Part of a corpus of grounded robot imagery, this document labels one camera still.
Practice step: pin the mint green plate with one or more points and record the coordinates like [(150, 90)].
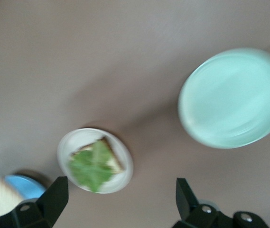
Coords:
[(229, 99)]

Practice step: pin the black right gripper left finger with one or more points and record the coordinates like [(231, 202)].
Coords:
[(51, 204)]

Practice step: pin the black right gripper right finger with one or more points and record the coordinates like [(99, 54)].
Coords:
[(189, 213)]

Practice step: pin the blue plate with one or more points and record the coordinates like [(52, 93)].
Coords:
[(30, 187)]

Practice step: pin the green lettuce leaf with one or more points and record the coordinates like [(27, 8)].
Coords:
[(89, 166)]

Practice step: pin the beige plate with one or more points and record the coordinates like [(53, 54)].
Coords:
[(123, 180)]

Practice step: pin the square bread slice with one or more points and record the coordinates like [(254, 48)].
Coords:
[(115, 161)]

